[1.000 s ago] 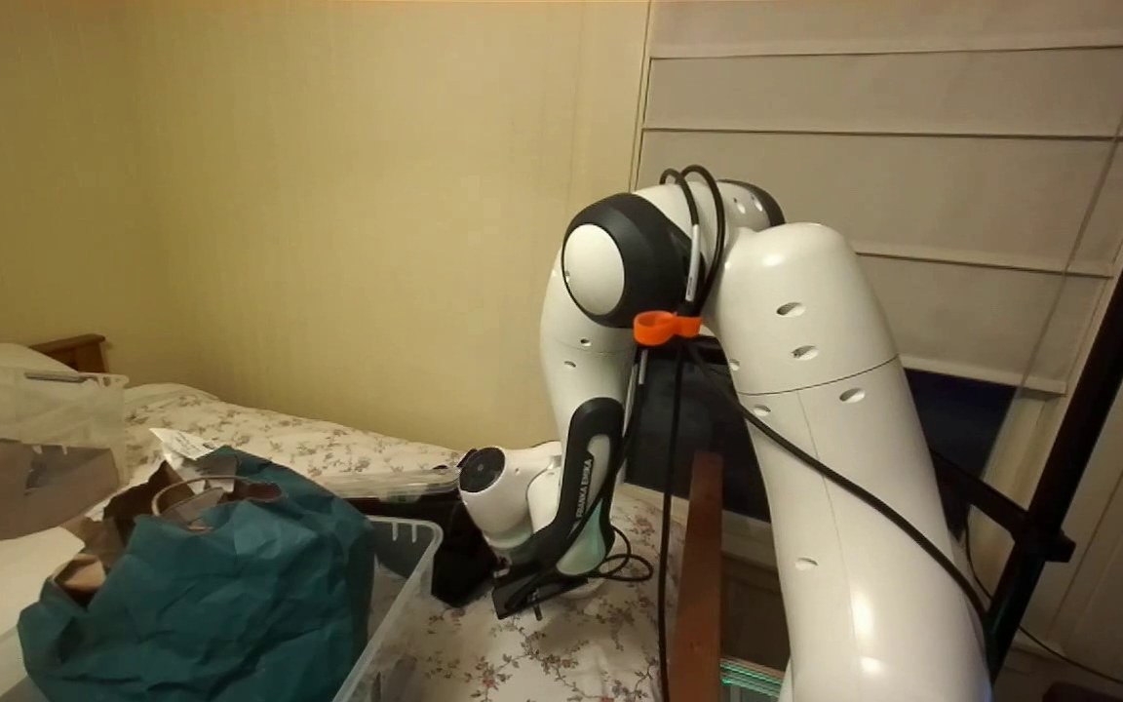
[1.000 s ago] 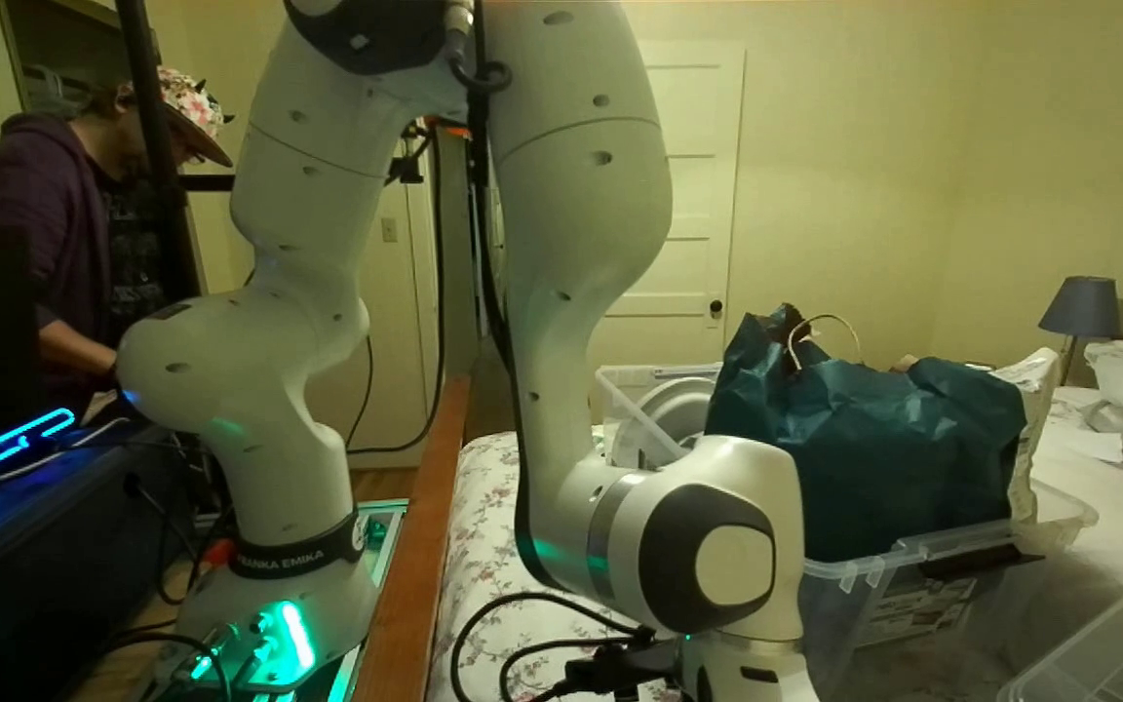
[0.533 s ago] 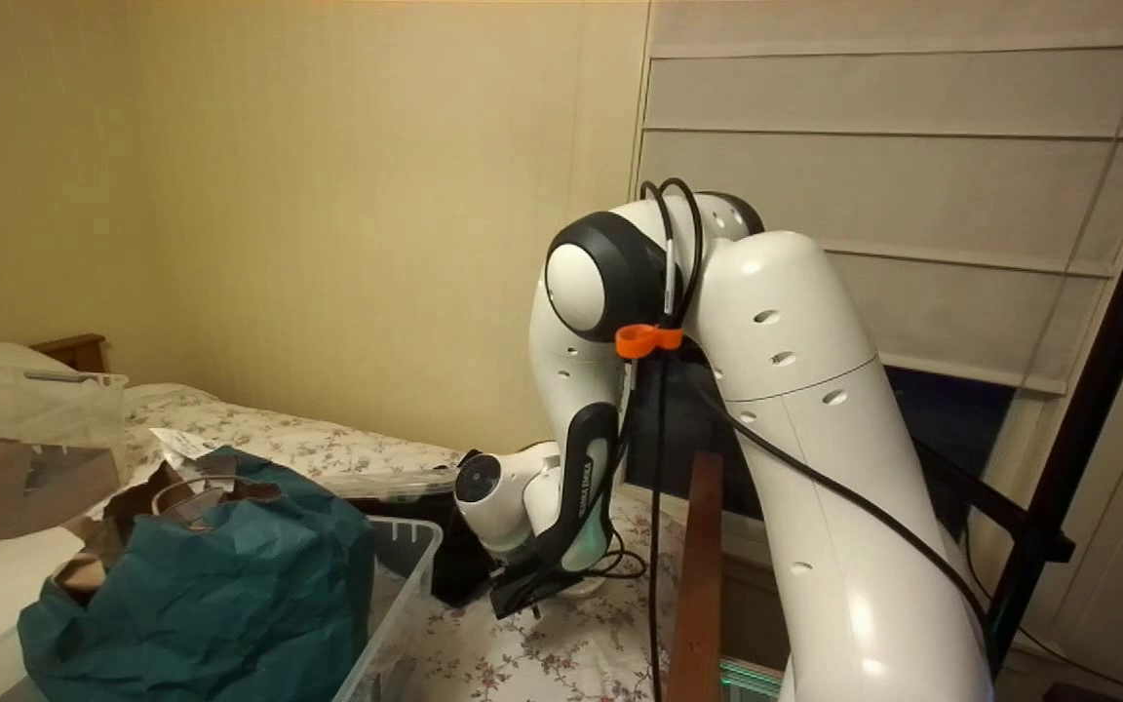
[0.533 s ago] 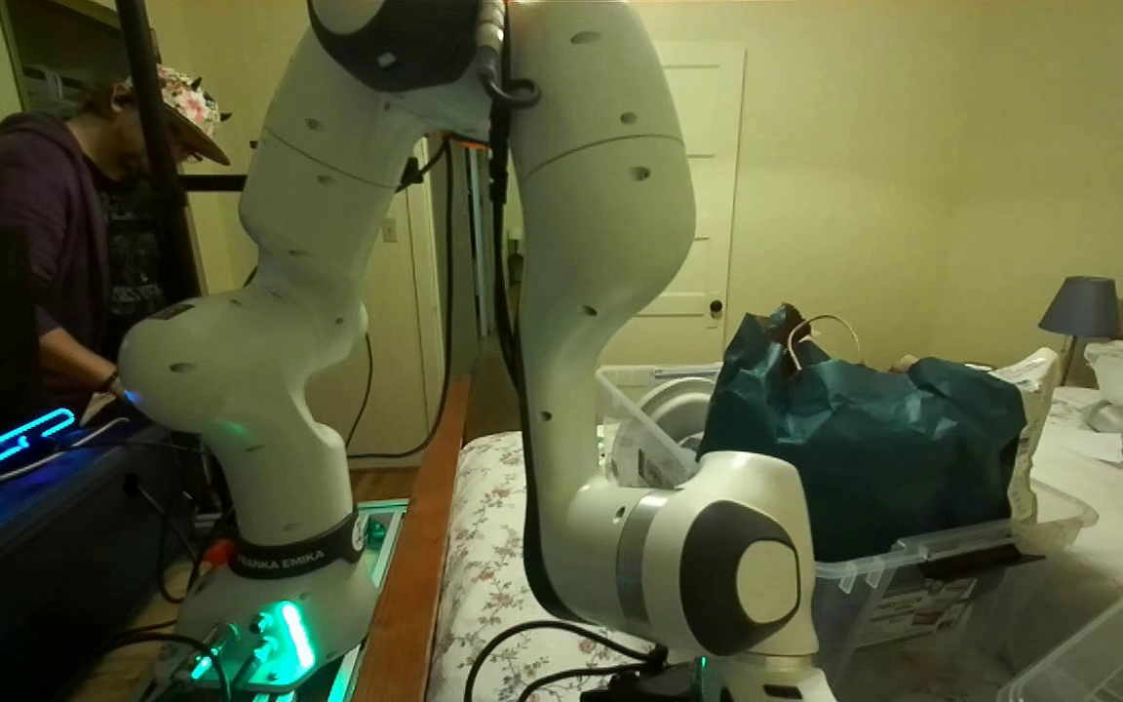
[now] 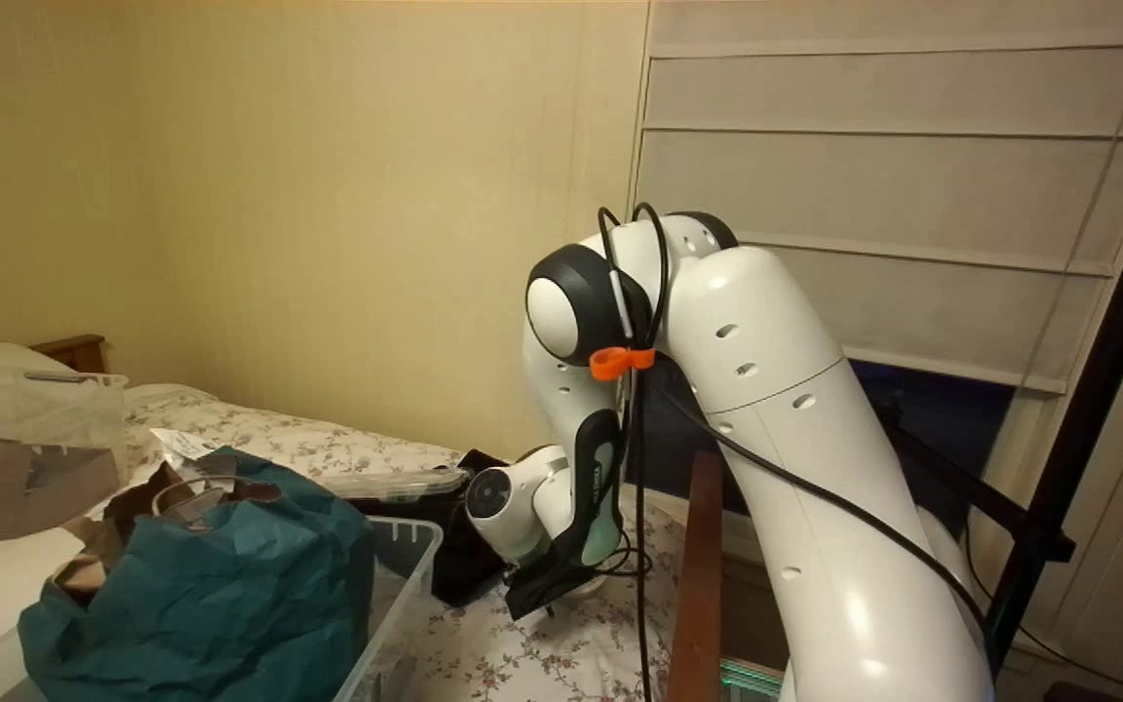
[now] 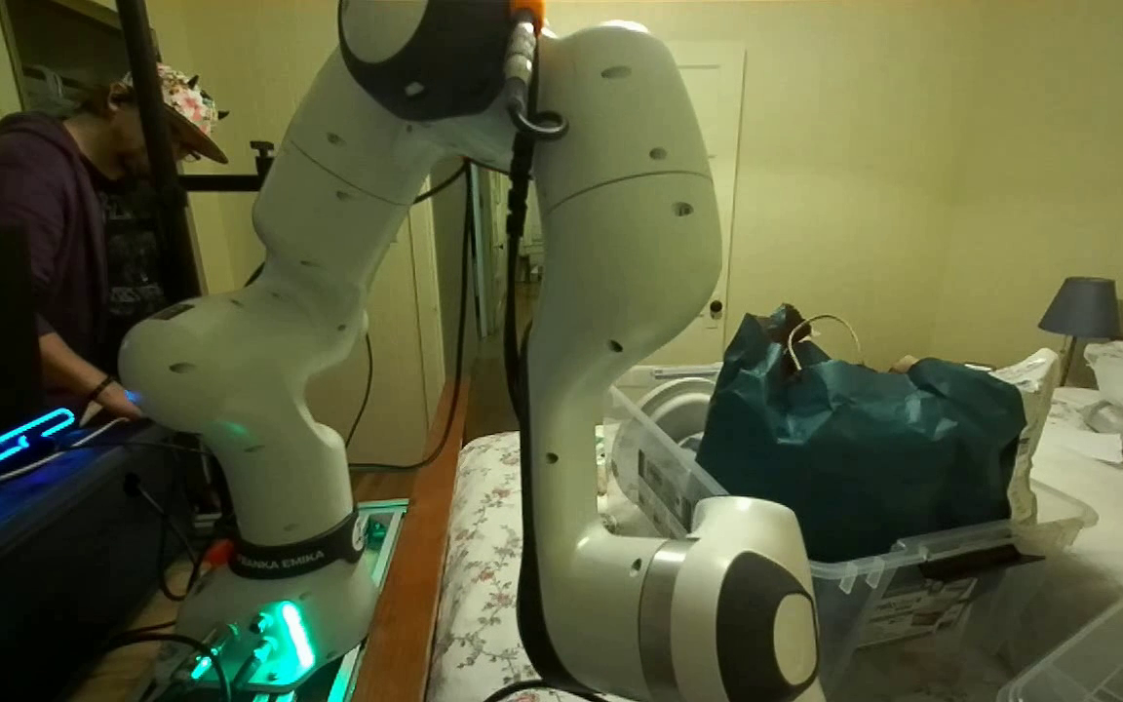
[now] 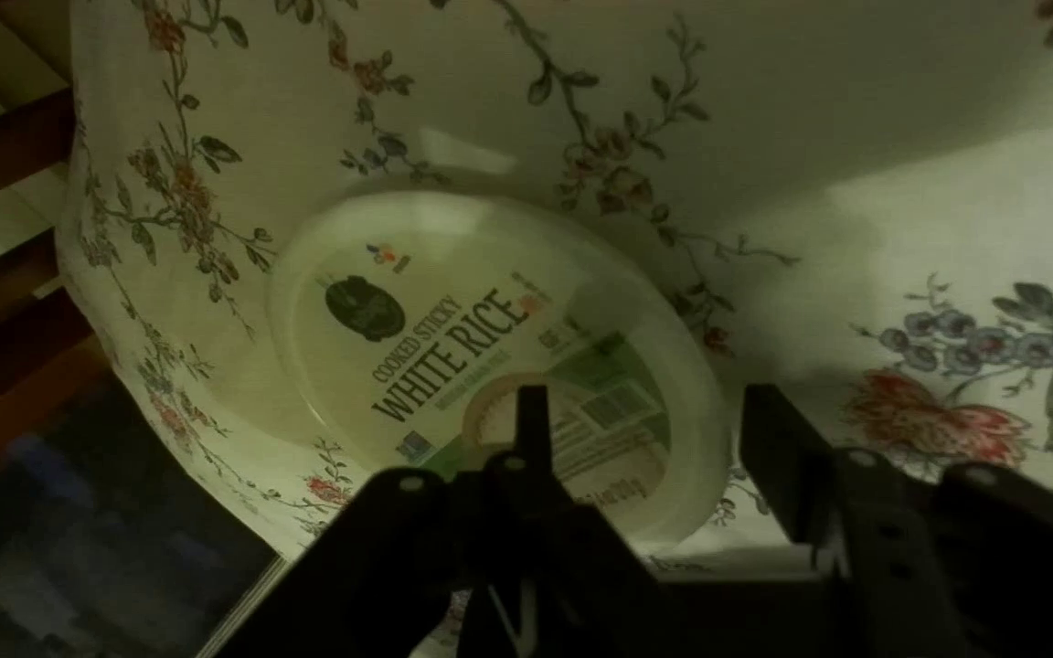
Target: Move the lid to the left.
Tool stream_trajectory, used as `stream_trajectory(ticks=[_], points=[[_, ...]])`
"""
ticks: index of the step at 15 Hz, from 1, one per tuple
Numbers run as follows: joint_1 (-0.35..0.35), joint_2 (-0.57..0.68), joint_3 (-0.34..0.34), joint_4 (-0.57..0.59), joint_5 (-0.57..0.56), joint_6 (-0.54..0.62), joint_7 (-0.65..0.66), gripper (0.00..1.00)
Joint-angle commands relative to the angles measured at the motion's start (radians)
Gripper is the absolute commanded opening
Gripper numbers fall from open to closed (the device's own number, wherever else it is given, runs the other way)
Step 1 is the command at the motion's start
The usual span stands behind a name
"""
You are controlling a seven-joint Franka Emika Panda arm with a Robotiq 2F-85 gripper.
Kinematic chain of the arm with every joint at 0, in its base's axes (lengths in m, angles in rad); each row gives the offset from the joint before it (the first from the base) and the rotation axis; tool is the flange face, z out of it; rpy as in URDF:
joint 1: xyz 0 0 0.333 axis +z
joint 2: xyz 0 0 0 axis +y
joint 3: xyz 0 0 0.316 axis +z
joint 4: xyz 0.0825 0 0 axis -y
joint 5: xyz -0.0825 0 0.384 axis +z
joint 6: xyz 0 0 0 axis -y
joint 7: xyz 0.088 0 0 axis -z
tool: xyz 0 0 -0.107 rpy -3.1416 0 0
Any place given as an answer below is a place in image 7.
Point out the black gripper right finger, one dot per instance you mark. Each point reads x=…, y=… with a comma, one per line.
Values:
x=788, y=463

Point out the wooden bed footboard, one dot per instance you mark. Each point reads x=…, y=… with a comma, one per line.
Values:
x=2, y=185

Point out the white rice container lid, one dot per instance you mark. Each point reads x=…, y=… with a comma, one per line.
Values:
x=467, y=330

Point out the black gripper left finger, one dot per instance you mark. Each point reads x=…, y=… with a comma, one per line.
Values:
x=534, y=428

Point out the floral white bed sheet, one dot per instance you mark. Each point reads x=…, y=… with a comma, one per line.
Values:
x=796, y=148

